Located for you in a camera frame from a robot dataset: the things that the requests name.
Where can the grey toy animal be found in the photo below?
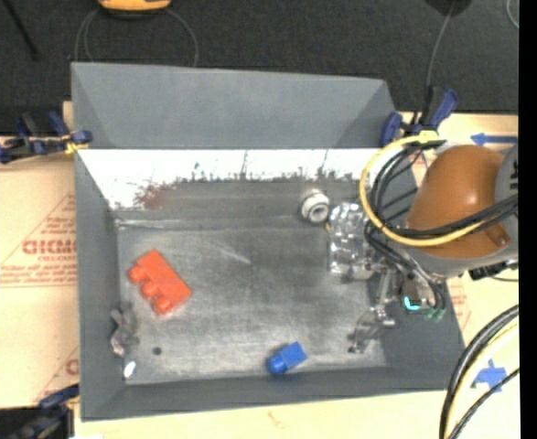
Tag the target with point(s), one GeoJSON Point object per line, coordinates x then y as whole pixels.
{"type": "Point", "coordinates": [124, 329]}

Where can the brown cardboard board, red print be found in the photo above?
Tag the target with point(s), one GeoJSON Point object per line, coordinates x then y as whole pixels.
{"type": "Point", "coordinates": [30, 309]}

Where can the red toy building brick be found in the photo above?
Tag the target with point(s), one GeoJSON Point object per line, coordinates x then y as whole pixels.
{"type": "Point", "coordinates": [160, 281]}

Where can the blue toy building brick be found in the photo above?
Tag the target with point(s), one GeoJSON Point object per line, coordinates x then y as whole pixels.
{"type": "Point", "coordinates": [287, 358]}

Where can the clear plastic bottle, white cap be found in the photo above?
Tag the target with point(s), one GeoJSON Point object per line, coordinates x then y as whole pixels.
{"type": "Point", "coordinates": [346, 240]}

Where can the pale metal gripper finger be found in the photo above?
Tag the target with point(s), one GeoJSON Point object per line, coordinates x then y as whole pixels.
{"type": "Point", "coordinates": [379, 317]}
{"type": "Point", "coordinates": [363, 337]}

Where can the grey metal bin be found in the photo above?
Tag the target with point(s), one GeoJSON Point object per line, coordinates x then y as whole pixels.
{"type": "Point", "coordinates": [259, 300]}

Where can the small white object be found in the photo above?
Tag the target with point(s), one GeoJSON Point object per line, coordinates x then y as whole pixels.
{"type": "Point", "coordinates": [129, 369]}

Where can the black cylinder on white bracket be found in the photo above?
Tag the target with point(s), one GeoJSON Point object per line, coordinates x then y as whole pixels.
{"type": "Point", "coordinates": [486, 271]}

